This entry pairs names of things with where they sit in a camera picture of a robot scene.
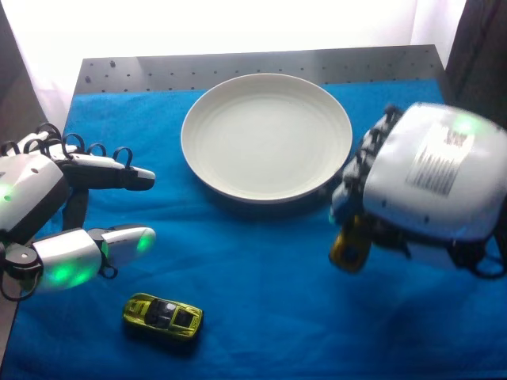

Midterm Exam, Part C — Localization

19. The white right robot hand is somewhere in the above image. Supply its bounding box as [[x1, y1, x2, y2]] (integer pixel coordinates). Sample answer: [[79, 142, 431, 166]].
[[328, 101, 507, 280]]

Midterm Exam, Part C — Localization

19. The white round plate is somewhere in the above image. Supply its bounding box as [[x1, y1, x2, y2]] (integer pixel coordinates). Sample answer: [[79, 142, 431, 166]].
[[181, 73, 353, 205]]

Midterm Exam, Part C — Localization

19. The blue table cloth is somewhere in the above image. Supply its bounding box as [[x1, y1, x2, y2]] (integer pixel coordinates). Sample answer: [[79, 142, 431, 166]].
[[0, 78, 507, 380]]

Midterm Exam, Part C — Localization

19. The green toy car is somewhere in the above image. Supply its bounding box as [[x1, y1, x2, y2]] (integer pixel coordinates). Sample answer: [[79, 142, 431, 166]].
[[123, 292, 205, 340]]

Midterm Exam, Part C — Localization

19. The yellow toy car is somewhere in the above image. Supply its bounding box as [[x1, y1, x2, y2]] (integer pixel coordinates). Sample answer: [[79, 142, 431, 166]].
[[329, 215, 373, 273]]

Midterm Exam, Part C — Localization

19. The white backdrop curtain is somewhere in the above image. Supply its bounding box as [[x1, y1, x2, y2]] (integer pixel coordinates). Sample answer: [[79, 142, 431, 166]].
[[3, 0, 468, 120]]

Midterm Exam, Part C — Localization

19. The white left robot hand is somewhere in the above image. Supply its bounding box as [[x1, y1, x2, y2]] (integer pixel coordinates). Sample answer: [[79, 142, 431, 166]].
[[0, 122, 158, 302]]

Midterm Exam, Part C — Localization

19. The black curtain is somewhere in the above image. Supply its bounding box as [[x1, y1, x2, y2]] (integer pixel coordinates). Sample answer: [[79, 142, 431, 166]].
[[445, 0, 507, 127]]

